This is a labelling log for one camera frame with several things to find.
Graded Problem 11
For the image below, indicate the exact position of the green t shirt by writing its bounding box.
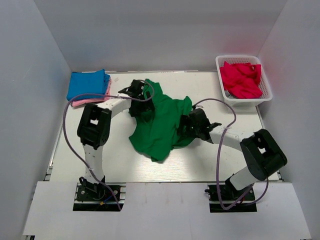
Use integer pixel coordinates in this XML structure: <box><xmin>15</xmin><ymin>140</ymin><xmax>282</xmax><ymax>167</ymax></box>
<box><xmin>129</xmin><ymin>79</ymin><xmax>194</xmax><ymax>162</ymax></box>

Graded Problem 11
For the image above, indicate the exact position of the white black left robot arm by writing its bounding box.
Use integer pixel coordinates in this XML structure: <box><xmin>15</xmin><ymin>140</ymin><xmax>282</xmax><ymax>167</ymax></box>
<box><xmin>77</xmin><ymin>79</ymin><xmax>155</xmax><ymax>200</ymax></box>

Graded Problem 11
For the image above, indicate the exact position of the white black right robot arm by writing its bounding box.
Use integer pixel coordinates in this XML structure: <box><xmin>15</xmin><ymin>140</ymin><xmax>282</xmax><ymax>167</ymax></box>
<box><xmin>177</xmin><ymin>108</ymin><xmax>288</xmax><ymax>200</ymax></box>

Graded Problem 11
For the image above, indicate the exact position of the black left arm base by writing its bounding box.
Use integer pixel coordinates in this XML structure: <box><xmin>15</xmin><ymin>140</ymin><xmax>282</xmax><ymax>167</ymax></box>
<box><xmin>72</xmin><ymin>183</ymin><xmax>126</xmax><ymax>212</ymax></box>

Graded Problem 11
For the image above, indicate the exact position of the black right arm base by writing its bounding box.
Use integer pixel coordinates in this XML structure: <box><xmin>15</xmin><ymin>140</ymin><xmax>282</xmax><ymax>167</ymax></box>
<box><xmin>204</xmin><ymin>184</ymin><xmax>257</xmax><ymax>213</ymax></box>

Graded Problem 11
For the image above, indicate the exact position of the folded blue t shirt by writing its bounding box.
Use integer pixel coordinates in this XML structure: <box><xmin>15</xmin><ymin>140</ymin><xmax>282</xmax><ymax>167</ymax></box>
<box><xmin>66</xmin><ymin>69</ymin><xmax>110</xmax><ymax>101</ymax></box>

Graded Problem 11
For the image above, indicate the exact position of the crumpled red t shirt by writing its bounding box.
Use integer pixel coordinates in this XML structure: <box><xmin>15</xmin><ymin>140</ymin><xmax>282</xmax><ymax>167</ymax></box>
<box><xmin>219</xmin><ymin>61</ymin><xmax>263</xmax><ymax>99</ymax></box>

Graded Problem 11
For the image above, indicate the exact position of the folded pink t shirt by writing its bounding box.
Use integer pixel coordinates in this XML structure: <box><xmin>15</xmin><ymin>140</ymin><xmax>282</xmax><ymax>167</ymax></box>
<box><xmin>71</xmin><ymin>75</ymin><xmax>112</xmax><ymax>108</ymax></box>

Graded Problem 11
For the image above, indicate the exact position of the white plastic basket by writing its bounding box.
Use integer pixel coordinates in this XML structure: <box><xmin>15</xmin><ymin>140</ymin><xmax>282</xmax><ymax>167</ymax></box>
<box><xmin>215</xmin><ymin>55</ymin><xmax>273</xmax><ymax>107</ymax></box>

